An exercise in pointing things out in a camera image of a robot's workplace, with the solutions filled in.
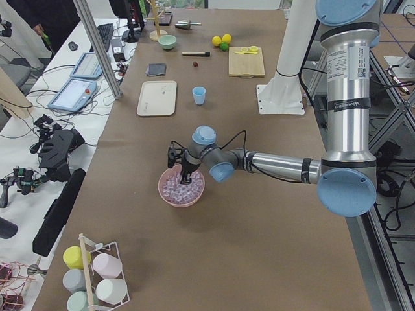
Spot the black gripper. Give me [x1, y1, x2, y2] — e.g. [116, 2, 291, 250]
[180, 155, 196, 185]

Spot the clear ice cubes pile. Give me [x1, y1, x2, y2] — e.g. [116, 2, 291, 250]
[161, 171, 204, 205]

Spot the steel muddler black tip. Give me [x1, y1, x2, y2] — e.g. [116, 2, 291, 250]
[182, 51, 211, 57]

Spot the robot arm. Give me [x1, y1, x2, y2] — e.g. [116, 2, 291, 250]
[181, 1, 383, 217]

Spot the light blue plastic cup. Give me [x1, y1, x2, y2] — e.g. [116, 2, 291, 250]
[192, 86, 206, 105]

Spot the pink cup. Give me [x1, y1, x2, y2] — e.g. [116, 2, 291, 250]
[92, 253, 123, 279]

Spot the white cup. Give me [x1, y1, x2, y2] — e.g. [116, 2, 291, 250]
[95, 279, 128, 305]

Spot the yellow cup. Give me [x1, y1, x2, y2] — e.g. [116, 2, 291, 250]
[63, 246, 84, 270]

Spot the grey cup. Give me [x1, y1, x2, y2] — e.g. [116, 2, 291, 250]
[62, 269, 86, 294]

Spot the steel ice scoop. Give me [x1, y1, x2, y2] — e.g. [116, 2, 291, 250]
[175, 20, 202, 30]

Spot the mint green cup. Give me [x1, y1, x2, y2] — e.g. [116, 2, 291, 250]
[66, 291, 89, 311]

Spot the pink bowl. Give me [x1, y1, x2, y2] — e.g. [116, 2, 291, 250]
[158, 165, 205, 207]

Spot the cream rabbit tray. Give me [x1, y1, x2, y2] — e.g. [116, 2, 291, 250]
[136, 80, 177, 117]

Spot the grey folded cloth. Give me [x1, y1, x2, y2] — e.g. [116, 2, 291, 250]
[145, 63, 167, 76]

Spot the wooden cutting board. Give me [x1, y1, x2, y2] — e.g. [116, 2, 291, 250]
[228, 47, 265, 77]

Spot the black angular device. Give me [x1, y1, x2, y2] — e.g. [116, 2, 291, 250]
[29, 114, 85, 182]

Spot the green lime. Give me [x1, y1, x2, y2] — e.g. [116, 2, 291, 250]
[219, 42, 229, 52]

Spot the mint green bowl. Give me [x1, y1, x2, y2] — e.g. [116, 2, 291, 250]
[158, 34, 177, 51]

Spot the black long box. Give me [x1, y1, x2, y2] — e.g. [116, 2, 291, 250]
[32, 168, 86, 257]

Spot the blue teach pendant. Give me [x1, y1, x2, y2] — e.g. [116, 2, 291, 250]
[47, 78, 97, 112]
[70, 52, 102, 80]

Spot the whole yellow lemon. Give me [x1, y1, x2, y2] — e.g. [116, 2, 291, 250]
[221, 34, 232, 45]
[211, 36, 222, 47]

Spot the yellow plastic knife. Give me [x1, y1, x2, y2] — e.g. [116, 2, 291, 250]
[234, 46, 259, 54]

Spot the upper lemon half slice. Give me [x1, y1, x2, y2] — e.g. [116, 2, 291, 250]
[248, 46, 259, 52]

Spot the wooden mug tree stand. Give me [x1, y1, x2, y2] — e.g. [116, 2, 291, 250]
[147, 0, 168, 41]

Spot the black power adapter box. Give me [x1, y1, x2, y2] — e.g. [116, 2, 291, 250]
[111, 38, 126, 62]

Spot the black keyboard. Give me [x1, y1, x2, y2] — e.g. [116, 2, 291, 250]
[97, 23, 113, 52]

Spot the black computer mouse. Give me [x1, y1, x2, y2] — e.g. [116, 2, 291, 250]
[68, 41, 78, 51]

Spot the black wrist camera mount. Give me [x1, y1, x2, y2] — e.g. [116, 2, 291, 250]
[167, 146, 185, 168]

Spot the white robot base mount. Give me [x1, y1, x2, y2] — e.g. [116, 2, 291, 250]
[257, 0, 317, 115]

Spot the white wire cup rack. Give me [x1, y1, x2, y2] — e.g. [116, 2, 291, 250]
[78, 233, 130, 310]

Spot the aluminium frame post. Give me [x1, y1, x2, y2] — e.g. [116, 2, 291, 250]
[73, 0, 122, 100]

